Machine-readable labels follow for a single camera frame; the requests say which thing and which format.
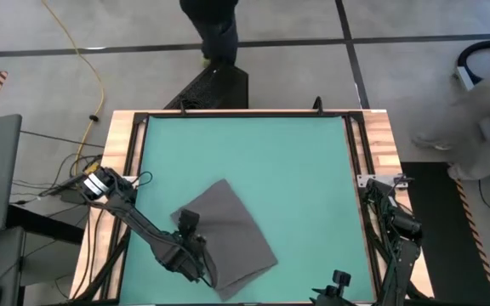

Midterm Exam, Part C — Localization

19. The grey terry towel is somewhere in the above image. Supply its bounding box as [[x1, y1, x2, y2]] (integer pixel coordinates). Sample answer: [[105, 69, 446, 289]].
[[170, 178, 279, 302]]

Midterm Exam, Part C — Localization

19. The green table mat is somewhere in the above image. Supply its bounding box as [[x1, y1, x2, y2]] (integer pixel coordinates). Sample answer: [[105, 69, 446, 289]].
[[119, 116, 378, 304]]

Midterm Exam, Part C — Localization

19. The black power adapter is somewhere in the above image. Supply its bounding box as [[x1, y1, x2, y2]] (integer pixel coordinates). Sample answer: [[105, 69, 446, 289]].
[[60, 186, 89, 206]]

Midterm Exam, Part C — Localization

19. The black computer tower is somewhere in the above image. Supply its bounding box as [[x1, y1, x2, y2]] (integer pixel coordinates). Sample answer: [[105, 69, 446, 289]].
[[163, 59, 249, 111]]

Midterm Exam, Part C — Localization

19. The person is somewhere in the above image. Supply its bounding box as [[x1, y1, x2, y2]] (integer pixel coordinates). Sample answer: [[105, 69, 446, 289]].
[[410, 63, 490, 182], [179, 0, 240, 70]]

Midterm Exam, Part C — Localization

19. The grey metal stand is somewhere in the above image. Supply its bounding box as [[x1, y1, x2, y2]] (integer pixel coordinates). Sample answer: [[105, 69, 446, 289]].
[[454, 65, 479, 93]]

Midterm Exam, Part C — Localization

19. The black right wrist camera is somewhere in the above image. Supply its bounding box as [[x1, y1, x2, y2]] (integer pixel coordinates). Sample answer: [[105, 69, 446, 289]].
[[332, 269, 352, 290]]

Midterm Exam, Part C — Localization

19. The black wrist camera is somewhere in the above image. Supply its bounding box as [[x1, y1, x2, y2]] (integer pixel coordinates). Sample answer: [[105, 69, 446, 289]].
[[179, 209, 201, 235], [332, 269, 352, 290]]

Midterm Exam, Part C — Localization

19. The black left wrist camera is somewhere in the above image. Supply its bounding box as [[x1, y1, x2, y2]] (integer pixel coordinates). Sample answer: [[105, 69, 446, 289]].
[[179, 209, 201, 235]]

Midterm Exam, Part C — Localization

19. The black cable loop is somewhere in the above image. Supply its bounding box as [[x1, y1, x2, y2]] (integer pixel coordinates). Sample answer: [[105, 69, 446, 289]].
[[134, 171, 155, 189]]

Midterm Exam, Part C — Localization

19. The yellow cable plug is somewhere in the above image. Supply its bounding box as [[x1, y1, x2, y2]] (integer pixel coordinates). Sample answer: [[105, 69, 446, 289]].
[[83, 160, 102, 176]]

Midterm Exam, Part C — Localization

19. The black metal table frame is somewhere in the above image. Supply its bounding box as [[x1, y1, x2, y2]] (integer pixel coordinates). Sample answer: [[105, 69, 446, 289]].
[[71, 96, 433, 306]]

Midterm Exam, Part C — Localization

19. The thin black floor cable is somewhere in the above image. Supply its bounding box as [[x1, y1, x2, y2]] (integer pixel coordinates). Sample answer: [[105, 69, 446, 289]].
[[19, 129, 106, 150]]

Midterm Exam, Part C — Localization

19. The yellow floor cable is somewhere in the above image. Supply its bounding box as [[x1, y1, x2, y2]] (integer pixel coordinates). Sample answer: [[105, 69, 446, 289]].
[[39, 0, 106, 171]]

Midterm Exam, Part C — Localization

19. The black vacuum hose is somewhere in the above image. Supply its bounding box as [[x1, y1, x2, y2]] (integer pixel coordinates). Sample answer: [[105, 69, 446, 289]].
[[457, 39, 490, 86]]

